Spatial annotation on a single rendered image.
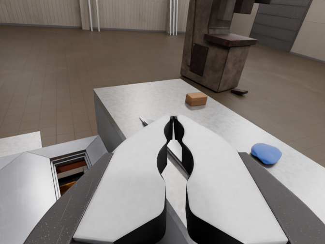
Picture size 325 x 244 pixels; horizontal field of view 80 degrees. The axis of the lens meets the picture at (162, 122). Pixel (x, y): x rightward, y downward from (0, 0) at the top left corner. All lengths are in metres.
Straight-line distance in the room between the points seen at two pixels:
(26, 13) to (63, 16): 1.27
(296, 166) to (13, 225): 0.98
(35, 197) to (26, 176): 0.12
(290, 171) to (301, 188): 0.08
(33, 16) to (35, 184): 9.44
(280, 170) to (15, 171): 1.02
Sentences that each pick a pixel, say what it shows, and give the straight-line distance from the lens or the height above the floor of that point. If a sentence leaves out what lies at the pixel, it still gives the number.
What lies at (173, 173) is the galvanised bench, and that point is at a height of 1.05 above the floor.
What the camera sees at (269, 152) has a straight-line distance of 0.83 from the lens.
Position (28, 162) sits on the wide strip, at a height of 0.86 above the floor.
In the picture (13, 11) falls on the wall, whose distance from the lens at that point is 10.21.
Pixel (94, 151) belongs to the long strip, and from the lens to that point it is 1.01.
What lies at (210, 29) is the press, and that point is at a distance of 4.23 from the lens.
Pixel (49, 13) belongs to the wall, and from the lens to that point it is 10.09.
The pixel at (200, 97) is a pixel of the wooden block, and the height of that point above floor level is 1.10.
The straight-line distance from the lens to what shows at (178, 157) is 0.67.
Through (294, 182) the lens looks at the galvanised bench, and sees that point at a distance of 0.81.
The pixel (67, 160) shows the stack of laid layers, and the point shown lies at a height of 0.83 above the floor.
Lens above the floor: 1.52
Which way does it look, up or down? 32 degrees down
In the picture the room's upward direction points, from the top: 7 degrees clockwise
